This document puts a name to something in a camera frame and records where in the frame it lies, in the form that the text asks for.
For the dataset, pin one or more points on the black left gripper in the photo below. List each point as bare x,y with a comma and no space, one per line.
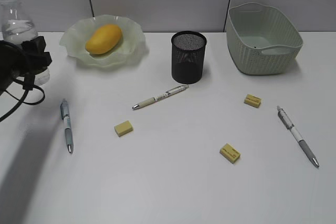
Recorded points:
16,61

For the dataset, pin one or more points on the clear water bottle green label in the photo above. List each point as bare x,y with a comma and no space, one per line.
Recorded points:
16,27

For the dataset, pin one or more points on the blue grey pen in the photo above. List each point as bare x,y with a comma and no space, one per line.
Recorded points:
65,115

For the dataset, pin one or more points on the yellow mango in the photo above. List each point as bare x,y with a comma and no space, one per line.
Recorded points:
104,39

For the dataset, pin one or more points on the beige pen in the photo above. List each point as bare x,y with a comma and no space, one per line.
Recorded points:
165,95

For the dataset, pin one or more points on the white grey pen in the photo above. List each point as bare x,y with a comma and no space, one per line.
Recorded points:
302,143

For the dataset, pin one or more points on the translucent green wavy plate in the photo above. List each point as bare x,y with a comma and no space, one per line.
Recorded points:
130,48

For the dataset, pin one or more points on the yellow eraser left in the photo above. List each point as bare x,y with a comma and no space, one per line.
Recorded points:
123,128

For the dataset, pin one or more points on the black mesh pen holder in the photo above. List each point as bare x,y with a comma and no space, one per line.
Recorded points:
188,52

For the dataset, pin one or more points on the yellow eraser right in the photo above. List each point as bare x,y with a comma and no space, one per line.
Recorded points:
252,101

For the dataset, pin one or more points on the pale green plastic basket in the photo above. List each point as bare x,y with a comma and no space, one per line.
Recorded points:
261,39

